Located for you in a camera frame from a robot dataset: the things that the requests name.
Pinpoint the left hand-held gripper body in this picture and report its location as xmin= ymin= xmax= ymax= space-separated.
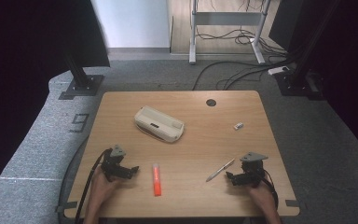
xmin=101 ymin=144 xmax=128 ymax=182

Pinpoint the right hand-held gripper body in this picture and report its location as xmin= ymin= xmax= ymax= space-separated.
xmin=240 ymin=151 xmax=269 ymax=188

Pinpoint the silver pen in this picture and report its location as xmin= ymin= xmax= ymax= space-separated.
xmin=205 ymin=158 xmax=236 ymax=183

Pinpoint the cream pencil case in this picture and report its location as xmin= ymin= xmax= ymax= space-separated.
xmin=133 ymin=105 xmax=186 ymax=144

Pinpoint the person's left hand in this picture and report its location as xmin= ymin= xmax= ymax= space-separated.
xmin=88 ymin=166 xmax=123 ymax=213

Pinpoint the person's right hand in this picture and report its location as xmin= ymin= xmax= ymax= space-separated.
xmin=247 ymin=181 xmax=277 ymax=213

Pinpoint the orange highlighter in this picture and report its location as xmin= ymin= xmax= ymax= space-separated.
xmin=152 ymin=163 xmax=163 ymax=197

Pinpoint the grey tape piece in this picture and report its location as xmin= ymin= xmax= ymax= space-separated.
xmin=54 ymin=201 xmax=79 ymax=214

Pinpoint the black metal stand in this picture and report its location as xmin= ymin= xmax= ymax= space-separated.
xmin=58 ymin=54 xmax=105 ymax=101
xmin=274 ymin=0 xmax=344 ymax=101

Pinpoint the white power strip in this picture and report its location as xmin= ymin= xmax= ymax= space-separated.
xmin=267 ymin=65 xmax=290 ymax=76

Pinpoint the black curtain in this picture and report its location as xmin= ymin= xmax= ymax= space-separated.
xmin=0 ymin=0 xmax=111 ymax=208
xmin=268 ymin=0 xmax=358 ymax=164

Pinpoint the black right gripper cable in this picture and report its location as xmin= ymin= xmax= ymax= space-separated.
xmin=261 ymin=169 xmax=280 ymax=210

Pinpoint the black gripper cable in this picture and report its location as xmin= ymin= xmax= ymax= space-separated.
xmin=261 ymin=169 xmax=280 ymax=210
xmin=74 ymin=148 xmax=112 ymax=224

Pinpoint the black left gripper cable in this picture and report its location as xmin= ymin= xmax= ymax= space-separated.
xmin=74 ymin=148 xmax=112 ymax=224

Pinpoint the tangle of black floor cables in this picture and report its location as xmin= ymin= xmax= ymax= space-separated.
xmin=191 ymin=26 xmax=296 ymax=91

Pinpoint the white metal desk frame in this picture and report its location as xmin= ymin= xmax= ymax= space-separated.
xmin=188 ymin=0 xmax=273 ymax=65

